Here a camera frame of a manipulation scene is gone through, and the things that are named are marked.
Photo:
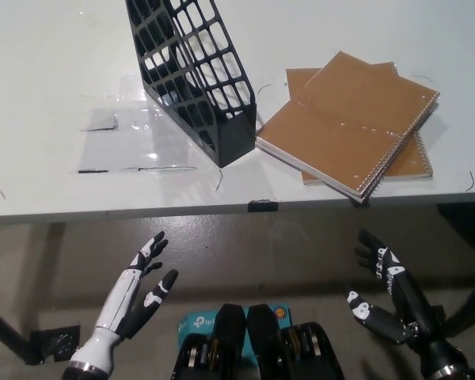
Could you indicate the grey table leg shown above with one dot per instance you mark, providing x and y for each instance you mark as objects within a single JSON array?
[{"x": 47, "y": 277}]

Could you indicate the brown spiral notebook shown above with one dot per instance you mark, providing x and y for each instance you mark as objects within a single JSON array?
[
  {"x": 407, "y": 158},
  {"x": 340, "y": 130}
]

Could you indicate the white and black left hand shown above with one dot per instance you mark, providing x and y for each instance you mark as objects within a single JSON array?
[{"x": 116, "y": 305}]

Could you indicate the black table foot bar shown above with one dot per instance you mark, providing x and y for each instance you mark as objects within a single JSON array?
[
  {"x": 4, "y": 328},
  {"x": 471, "y": 308}
]

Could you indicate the clear plastic sheet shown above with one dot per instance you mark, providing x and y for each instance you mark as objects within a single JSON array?
[{"x": 115, "y": 146}]

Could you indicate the black lattice book holder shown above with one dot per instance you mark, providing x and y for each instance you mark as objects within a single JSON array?
[{"x": 237, "y": 138}]

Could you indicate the black right hand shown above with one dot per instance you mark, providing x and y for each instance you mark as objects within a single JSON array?
[{"x": 409, "y": 316}]

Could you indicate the dark table frame beam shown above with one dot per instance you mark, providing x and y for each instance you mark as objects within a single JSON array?
[{"x": 471, "y": 221}]

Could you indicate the black clip on table edge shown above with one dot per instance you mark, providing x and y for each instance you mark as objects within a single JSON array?
[{"x": 263, "y": 205}]

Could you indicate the teal tp-link box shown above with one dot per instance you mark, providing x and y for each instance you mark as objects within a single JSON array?
[{"x": 198, "y": 322}]

